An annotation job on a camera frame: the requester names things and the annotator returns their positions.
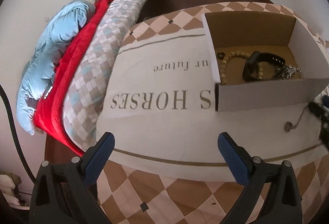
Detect silver pendant necklace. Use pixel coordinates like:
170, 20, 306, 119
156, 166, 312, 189
284, 105, 311, 133

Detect thick silver chain bracelet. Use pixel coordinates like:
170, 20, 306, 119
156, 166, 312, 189
276, 64, 304, 80

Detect black wrist band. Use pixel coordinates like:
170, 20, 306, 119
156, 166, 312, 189
242, 51, 286, 82

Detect wooden bead bracelet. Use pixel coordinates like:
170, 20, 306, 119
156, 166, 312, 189
219, 49, 265, 86

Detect checkered bed mattress cover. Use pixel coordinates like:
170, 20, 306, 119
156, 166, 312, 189
62, 0, 147, 155

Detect red blanket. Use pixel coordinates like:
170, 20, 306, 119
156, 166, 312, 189
32, 0, 155, 158

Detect checkered printed table cloth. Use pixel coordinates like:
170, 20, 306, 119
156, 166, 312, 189
97, 2, 328, 223

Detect white cardboard box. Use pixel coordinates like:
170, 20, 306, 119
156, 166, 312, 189
202, 11, 328, 112

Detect light blue duvet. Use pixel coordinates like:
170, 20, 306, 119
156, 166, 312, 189
15, 0, 153, 136

